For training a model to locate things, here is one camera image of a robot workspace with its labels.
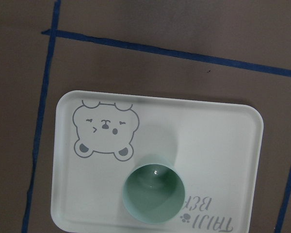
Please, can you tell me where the pale green plastic cup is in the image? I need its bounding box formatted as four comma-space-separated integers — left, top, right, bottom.
122, 154, 186, 224

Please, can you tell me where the cream bear print tray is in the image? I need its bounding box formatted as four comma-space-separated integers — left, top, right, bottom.
50, 91, 263, 233

